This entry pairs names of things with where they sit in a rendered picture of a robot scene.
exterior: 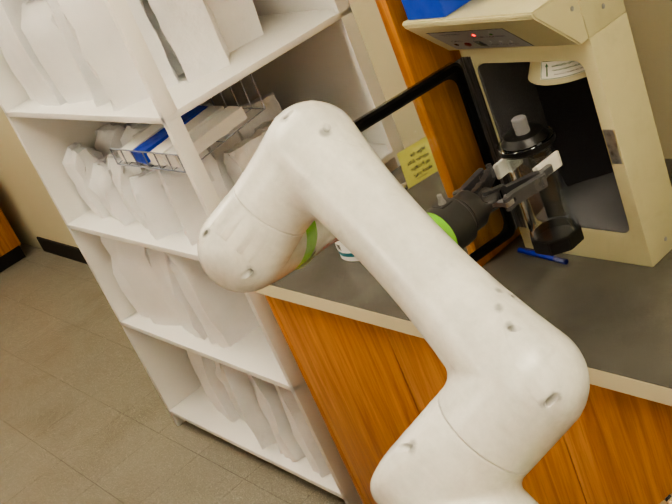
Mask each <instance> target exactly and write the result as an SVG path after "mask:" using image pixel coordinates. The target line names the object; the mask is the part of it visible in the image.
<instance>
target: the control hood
mask: <svg viewBox="0 0 672 504"><path fill-rule="evenodd" d="M402 25H403V27H404V28H405V29H407V30H409V31H411V32H413V33H415V34H417V35H419V36H421V37H423V38H425V39H427V40H429V41H431V42H433V43H435V44H437V45H439V46H441V47H443V48H445V49H447V50H449V51H451V50H473V49H456V48H454V47H452V46H450V45H448V44H446V43H444V42H442V41H440V40H438V39H436V38H434V37H432V36H430V35H428V34H426V33H438V32H453V31H468V30H483V29H499V28H503V29H505V30H506V31H508V32H510V33H512V34H514V35H516V36H517V37H519V38H521V39H523V40H525V41H527V42H528V43H530V44H532V45H534V46H517V47H539V46H561V45H581V44H582V43H583V42H585V41H586V40H587V39H588V35H587V32H586V28H585V24H584V21H583V17H582V14H581V10H580V6H579V3H578V0H471V1H469V2H468V3H466V4H465V5H463V6H462V7H460V8H459V9H457V10H455V11H454V12H452V13H451V14H449V15H448V16H446V17H442V18H430V19H418V20H408V19H407V20H406V21H404V22H403V24H402ZM517 47H495V48H517ZM495 48H474V49H495Z"/></svg>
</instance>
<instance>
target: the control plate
mask: <svg viewBox="0 0 672 504"><path fill-rule="evenodd" d="M488 33H492V34H494V35H489V34H488ZM426 34H428V35H430V36H432V37H434V38H436V39H438V40H440V41H442V42H444V43H446V44H448V45H450V46H452V47H454V48H456V49H474V48H495V47H517V46H534V45H532V44H530V43H528V42H527V41H525V40H523V39H521V38H519V37H517V36H516V35H514V34H512V33H510V32H508V31H506V30H505V29H503V28H499V29H483V30H468V31H453V32H438V33H426ZM471 34H475V35H477V36H472V35H471ZM509 40H511V41H513V43H512V44H509ZM473 41H481V42H483V43H485V44H487V45H488V46H481V45H479V44H477V43H475V42H473ZM489 41H491V42H493V44H492V45H489V44H490V43H489ZM498 41H502V42H503V43H502V44H501V45H500V44H499V43H500V42H498ZM464 43H470V44H472V46H470V47H469V46H465V45H464ZM454 44H459V46H456V45H454Z"/></svg>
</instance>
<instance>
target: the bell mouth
mask: <svg viewBox="0 0 672 504"><path fill-rule="evenodd" d="M585 77H587V76H586V73H585V70H584V68H583V66H582V65H581V64H580V63H579V62H577V61H543V62H530V66H529V73H528V80H529V81H530V82H531V83H533V84H536V85H543V86H548V85H558V84H564V83H568V82H572V81H576V80H579V79H582V78H585Z"/></svg>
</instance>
